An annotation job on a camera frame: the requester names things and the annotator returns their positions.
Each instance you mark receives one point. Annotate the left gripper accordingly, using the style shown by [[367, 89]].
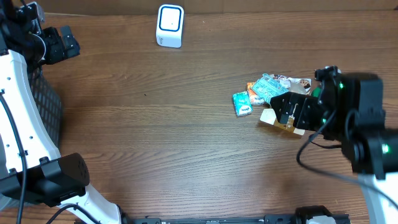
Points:
[[58, 43]]

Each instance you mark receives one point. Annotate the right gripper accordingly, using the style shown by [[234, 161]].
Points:
[[303, 106]]

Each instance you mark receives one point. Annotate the green lid jar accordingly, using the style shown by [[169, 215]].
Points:
[[316, 92]]

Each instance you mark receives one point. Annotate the brown clear snack bag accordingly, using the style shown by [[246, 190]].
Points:
[[296, 85]]

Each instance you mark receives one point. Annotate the teal snack packet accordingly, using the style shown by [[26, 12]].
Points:
[[266, 87]]

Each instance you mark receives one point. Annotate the orange snack packet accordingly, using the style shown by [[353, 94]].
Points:
[[254, 98]]

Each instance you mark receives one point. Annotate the teal tissue pack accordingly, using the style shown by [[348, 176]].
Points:
[[242, 103]]

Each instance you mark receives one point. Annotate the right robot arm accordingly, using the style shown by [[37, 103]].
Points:
[[348, 109]]

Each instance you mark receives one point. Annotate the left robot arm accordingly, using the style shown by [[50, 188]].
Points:
[[33, 171]]

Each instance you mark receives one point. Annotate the white barcode scanner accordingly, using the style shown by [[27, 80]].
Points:
[[169, 27]]

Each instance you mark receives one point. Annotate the grey plastic shopping basket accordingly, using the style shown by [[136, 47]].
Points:
[[37, 111]]

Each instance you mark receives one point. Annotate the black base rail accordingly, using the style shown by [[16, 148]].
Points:
[[267, 219]]

